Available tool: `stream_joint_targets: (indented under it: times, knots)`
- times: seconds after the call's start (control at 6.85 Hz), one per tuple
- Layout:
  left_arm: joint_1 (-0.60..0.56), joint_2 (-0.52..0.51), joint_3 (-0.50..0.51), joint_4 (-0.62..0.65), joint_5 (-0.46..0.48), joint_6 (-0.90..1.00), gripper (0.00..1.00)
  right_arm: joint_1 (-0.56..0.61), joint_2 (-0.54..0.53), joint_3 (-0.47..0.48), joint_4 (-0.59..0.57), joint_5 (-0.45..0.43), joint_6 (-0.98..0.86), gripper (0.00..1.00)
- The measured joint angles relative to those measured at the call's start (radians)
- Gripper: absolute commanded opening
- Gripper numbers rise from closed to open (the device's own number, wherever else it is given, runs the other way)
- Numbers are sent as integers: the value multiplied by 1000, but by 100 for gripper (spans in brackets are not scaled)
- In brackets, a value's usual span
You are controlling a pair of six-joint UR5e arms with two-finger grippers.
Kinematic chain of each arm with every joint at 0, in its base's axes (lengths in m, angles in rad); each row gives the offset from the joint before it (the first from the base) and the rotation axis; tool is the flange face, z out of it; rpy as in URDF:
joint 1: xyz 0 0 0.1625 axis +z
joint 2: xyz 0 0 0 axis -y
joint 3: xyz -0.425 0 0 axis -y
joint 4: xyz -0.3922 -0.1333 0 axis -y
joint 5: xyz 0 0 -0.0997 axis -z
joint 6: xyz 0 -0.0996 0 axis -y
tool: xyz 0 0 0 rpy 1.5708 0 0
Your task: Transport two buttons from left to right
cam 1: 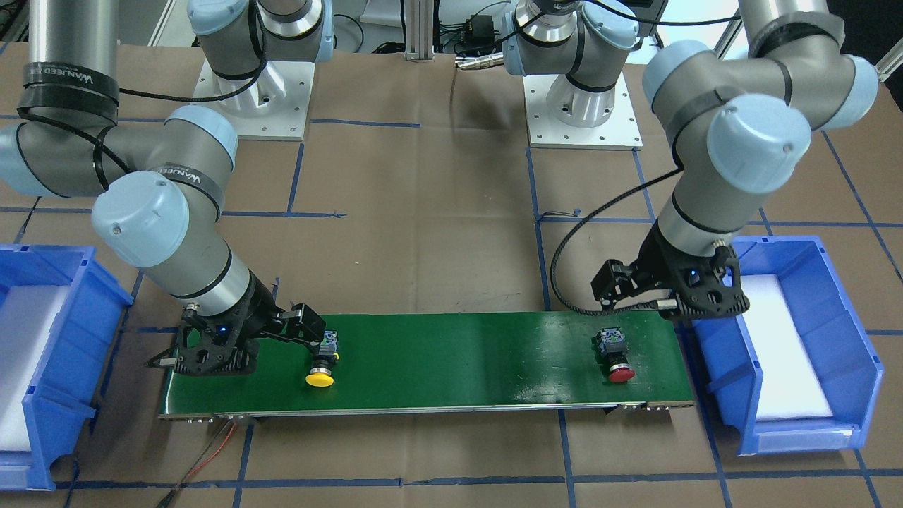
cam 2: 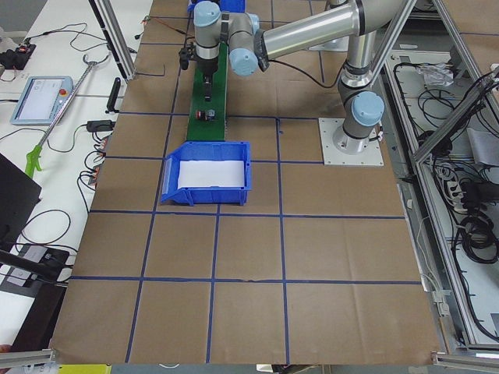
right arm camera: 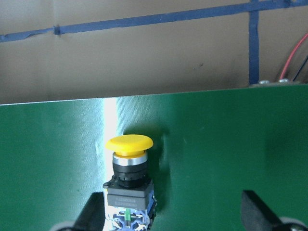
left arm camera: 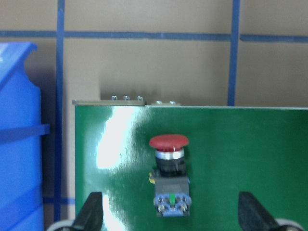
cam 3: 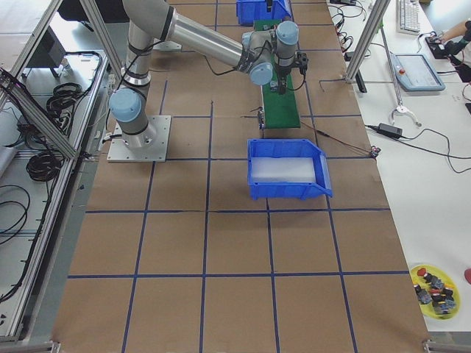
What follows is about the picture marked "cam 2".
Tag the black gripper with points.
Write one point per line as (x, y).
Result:
(206, 66)

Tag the red push button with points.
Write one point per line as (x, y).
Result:
(205, 115)

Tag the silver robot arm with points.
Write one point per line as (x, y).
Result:
(250, 48)

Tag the blue bin robot left side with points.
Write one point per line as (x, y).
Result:
(206, 151)

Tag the blue bin robot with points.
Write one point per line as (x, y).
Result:
(206, 151)
(224, 5)

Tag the blue bin robot right side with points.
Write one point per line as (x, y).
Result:
(224, 5)

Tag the white foam pad left bin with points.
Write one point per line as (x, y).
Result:
(211, 174)

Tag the black power brick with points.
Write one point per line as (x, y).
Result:
(100, 125)

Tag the teach pendant tablet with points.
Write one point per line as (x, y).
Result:
(41, 99)

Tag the black laptop corner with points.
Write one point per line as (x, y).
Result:
(19, 196)

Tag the aluminium frame post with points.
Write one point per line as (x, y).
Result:
(113, 35)

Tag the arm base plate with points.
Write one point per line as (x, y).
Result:
(340, 150)

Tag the green handled reacher grabber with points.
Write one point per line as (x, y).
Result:
(33, 156)

